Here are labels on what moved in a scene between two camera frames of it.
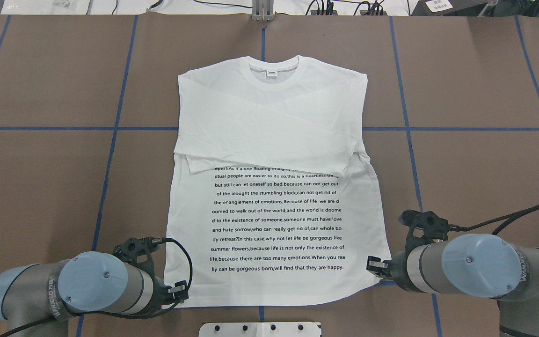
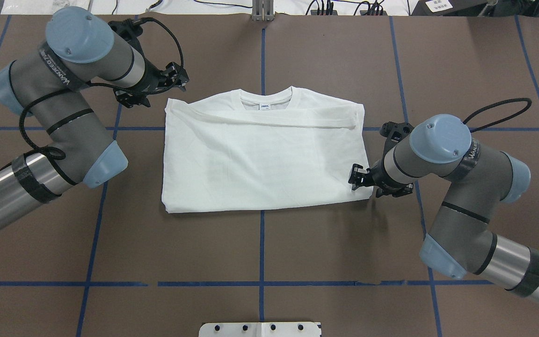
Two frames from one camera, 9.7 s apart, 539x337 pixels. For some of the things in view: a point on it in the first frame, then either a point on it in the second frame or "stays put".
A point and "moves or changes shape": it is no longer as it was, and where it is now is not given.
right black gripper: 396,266 to 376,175
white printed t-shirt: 270,203 moves or changes shape
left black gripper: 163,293 to 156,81
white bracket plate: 259,329 stays put
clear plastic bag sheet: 40,7 stays put
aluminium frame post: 263,10 stays put
